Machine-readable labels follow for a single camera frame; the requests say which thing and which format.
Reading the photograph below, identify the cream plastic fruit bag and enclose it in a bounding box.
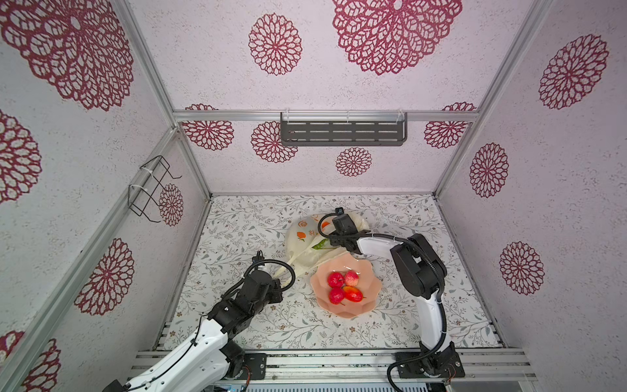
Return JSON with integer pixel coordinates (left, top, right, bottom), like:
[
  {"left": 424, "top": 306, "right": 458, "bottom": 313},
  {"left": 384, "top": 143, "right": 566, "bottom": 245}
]
[{"left": 284, "top": 214, "right": 347, "bottom": 277}]

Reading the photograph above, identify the red yellow peach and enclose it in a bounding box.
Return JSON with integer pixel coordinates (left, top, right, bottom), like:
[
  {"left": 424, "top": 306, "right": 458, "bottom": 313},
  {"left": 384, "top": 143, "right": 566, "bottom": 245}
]
[{"left": 344, "top": 270, "right": 359, "bottom": 287}]

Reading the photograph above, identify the red yellow mango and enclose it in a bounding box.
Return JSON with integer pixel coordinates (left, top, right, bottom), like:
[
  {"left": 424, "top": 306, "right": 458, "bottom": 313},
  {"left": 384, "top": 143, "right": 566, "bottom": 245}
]
[{"left": 343, "top": 286, "right": 364, "bottom": 303}]

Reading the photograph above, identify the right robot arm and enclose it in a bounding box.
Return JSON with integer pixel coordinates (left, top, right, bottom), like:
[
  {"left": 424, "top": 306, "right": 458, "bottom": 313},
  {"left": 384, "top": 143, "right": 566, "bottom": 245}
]
[{"left": 318, "top": 208, "right": 450, "bottom": 362}]

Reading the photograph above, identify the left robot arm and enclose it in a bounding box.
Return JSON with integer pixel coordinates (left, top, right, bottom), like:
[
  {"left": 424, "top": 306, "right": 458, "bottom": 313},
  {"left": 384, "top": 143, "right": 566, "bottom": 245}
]
[{"left": 104, "top": 266, "right": 291, "bottom": 391}]

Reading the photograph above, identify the green grape bunch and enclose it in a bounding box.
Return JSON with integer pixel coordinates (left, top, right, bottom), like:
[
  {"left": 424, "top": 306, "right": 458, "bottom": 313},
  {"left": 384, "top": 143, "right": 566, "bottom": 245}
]
[{"left": 312, "top": 238, "right": 333, "bottom": 250}]

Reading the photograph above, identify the pink scalloped bowl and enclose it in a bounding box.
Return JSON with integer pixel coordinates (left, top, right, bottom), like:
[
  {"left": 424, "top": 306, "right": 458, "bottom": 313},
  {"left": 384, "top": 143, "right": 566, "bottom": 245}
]
[{"left": 310, "top": 254, "right": 382, "bottom": 319}]

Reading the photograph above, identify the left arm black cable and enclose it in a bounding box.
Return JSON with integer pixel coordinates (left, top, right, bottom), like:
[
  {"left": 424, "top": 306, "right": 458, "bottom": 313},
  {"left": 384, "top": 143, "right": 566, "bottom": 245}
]
[{"left": 219, "top": 258, "right": 297, "bottom": 300}]

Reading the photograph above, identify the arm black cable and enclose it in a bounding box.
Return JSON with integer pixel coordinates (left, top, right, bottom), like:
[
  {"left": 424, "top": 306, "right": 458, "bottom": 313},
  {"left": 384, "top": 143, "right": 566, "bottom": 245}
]
[
  {"left": 317, "top": 211, "right": 447, "bottom": 392},
  {"left": 219, "top": 258, "right": 297, "bottom": 300}
]

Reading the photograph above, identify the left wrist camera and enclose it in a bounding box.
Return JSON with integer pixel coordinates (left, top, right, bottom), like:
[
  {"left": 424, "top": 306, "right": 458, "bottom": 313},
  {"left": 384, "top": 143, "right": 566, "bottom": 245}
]
[{"left": 252, "top": 251, "right": 265, "bottom": 264}]

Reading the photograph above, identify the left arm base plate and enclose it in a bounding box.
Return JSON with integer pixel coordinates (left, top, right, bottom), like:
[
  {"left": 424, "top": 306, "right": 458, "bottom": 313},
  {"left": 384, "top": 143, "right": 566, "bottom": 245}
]
[{"left": 220, "top": 341, "right": 268, "bottom": 381}]

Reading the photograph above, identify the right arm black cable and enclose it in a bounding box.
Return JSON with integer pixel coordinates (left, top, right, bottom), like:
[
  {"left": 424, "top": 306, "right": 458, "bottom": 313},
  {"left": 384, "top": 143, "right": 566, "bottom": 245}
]
[{"left": 317, "top": 211, "right": 447, "bottom": 392}]

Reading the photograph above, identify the grey wall shelf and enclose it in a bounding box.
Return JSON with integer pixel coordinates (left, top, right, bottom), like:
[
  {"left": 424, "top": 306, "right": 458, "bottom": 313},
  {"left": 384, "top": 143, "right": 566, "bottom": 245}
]
[{"left": 279, "top": 112, "right": 408, "bottom": 147}]

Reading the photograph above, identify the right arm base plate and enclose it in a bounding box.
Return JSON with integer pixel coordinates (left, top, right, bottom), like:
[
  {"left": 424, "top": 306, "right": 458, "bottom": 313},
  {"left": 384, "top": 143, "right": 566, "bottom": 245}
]
[{"left": 397, "top": 346, "right": 466, "bottom": 380}]

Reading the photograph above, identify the black wire wall rack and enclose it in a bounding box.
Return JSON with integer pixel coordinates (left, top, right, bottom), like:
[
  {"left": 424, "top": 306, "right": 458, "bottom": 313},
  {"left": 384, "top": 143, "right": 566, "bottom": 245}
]
[{"left": 127, "top": 155, "right": 185, "bottom": 227}]

